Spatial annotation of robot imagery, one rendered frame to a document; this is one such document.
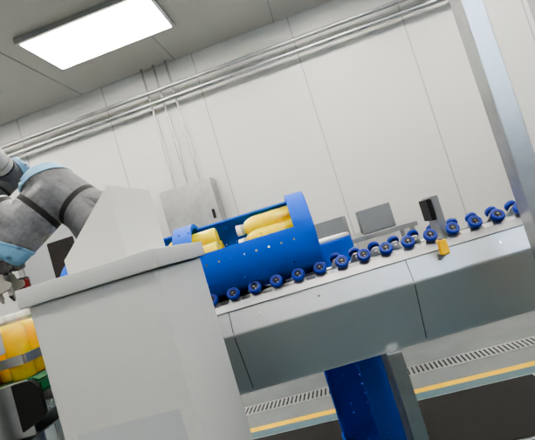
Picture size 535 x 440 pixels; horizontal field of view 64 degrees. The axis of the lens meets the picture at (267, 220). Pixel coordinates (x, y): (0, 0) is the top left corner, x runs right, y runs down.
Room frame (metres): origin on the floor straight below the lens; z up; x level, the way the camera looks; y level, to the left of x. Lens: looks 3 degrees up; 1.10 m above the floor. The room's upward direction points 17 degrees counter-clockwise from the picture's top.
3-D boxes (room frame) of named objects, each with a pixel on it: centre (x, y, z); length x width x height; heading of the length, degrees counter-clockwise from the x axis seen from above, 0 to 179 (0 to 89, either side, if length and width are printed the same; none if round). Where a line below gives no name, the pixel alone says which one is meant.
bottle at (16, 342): (1.41, 0.90, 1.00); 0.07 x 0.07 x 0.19
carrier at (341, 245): (1.86, -0.18, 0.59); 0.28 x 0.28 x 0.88
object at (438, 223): (1.51, -0.56, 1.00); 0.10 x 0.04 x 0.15; 178
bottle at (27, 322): (1.48, 0.90, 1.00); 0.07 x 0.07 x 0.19
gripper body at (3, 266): (1.41, 0.87, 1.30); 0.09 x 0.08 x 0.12; 88
